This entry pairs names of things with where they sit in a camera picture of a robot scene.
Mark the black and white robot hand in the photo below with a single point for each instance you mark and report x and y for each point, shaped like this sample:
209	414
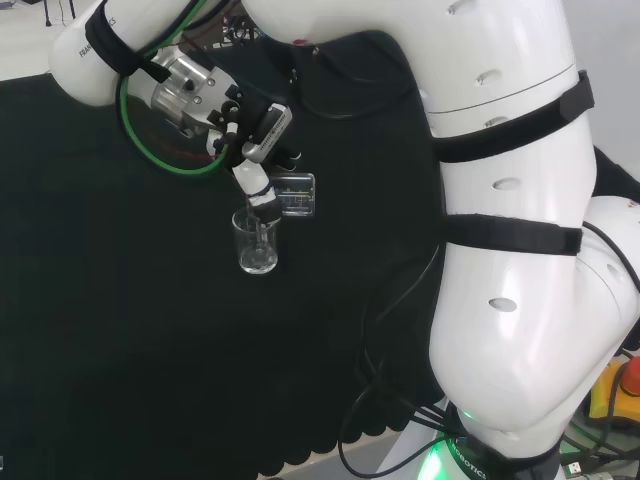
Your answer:
252	182

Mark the wide clear glass beaker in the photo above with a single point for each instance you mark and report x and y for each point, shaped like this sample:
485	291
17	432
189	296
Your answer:
300	200

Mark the tall clear glass beaker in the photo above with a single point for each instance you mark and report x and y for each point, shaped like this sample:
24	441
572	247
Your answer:
256	250

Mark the black bench cloth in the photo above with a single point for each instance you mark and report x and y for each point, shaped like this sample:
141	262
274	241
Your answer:
125	300

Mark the yellow stop button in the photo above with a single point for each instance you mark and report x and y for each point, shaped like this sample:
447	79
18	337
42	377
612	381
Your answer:
617	392

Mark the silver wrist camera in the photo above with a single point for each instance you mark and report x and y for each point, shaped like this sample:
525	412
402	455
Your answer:
270	132

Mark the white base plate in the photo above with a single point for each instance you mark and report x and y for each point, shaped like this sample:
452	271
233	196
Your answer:
410	450

